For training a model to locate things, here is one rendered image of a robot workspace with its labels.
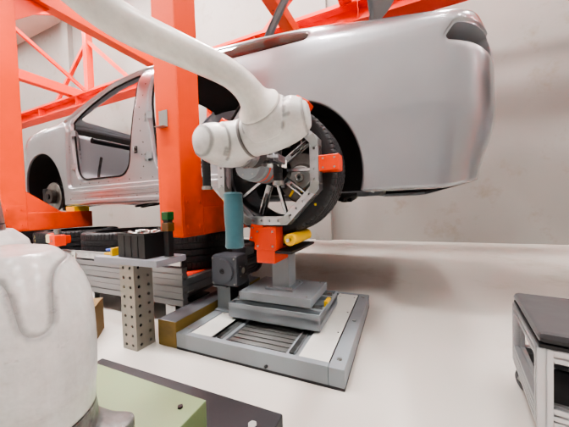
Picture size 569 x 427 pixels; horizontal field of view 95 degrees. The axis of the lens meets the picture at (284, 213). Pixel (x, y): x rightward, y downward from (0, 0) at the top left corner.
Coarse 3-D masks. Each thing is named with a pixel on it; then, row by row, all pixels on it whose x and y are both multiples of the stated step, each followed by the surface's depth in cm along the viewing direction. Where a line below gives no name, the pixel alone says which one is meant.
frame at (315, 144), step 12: (312, 144) 114; (312, 156) 114; (228, 168) 137; (312, 168) 115; (228, 180) 138; (312, 180) 114; (312, 192) 115; (300, 204) 118; (252, 216) 133; (264, 216) 130; (276, 216) 127; (288, 216) 120
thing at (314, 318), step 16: (240, 304) 135; (256, 304) 137; (272, 304) 134; (320, 304) 137; (336, 304) 149; (256, 320) 132; (272, 320) 128; (288, 320) 124; (304, 320) 121; (320, 320) 119
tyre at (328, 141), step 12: (312, 120) 122; (312, 132) 123; (324, 132) 120; (324, 144) 120; (336, 144) 130; (324, 180) 121; (336, 180) 122; (324, 192) 121; (336, 192) 129; (312, 204) 124; (324, 204) 122; (300, 216) 127; (312, 216) 124; (324, 216) 141; (288, 228) 129; (300, 228) 128
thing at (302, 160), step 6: (300, 156) 172; (306, 156) 171; (294, 162) 174; (300, 162) 173; (306, 162) 171; (294, 168) 170; (294, 174) 170; (306, 174) 167; (294, 180) 170; (306, 180) 167; (288, 186) 177; (294, 186) 170; (306, 186) 168; (288, 192) 177; (294, 192) 175; (294, 198) 175
